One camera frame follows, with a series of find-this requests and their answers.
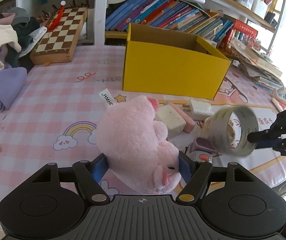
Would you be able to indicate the clear tape roll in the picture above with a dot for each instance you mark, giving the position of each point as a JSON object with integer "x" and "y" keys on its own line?
{"x": 228, "y": 129}

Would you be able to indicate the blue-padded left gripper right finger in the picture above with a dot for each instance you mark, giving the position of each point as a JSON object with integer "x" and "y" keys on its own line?
{"x": 196, "y": 175}

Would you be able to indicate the purple cloth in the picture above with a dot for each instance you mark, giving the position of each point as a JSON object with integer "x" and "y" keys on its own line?
{"x": 12, "y": 81}

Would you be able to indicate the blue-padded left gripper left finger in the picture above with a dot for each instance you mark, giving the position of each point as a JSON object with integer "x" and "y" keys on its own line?
{"x": 88, "y": 174}

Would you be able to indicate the red book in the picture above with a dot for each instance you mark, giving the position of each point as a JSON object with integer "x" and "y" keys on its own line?
{"x": 239, "y": 30}

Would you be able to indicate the pink checkered tablecloth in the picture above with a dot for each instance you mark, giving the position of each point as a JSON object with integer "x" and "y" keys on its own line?
{"x": 62, "y": 102}

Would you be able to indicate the stack of papers and books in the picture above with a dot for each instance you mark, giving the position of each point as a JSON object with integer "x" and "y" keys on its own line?
{"x": 260, "y": 71}

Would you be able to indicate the white sponge block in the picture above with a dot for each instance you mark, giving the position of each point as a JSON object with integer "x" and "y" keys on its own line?
{"x": 172, "y": 119}

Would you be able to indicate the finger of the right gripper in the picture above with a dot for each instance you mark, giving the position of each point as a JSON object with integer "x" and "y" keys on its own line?
{"x": 266, "y": 134}

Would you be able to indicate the white charger plug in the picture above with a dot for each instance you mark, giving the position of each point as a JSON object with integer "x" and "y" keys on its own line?
{"x": 198, "y": 110}

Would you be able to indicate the row of books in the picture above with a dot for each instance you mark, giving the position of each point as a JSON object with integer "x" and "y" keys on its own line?
{"x": 174, "y": 15}

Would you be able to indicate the white cream tube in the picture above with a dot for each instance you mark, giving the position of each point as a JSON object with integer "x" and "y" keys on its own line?
{"x": 277, "y": 104}

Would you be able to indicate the pink plush pig toy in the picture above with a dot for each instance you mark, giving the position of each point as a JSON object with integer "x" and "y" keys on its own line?
{"x": 136, "y": 146}

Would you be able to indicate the yellow cardboard box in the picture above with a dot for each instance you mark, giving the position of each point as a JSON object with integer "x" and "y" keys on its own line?
{"x": 169, "y": 62}

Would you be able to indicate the pink utility knife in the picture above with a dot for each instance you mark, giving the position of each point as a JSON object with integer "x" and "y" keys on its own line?
{"x": 190, "y": 123}

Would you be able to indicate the red tassel ornament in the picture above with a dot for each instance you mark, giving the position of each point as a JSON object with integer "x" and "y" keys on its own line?
{"x": 56, "y": 20}

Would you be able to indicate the purple kids smartwatch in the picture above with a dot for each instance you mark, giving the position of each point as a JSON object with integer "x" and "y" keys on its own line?
{"x": 201, "y": 149}

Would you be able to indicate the wooden chess board box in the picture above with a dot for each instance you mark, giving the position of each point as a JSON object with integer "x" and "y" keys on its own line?
{"x": 58, "y": 46}

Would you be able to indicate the pile of clothes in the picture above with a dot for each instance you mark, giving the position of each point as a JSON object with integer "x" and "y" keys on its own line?
{"x": 19, "y": 33}

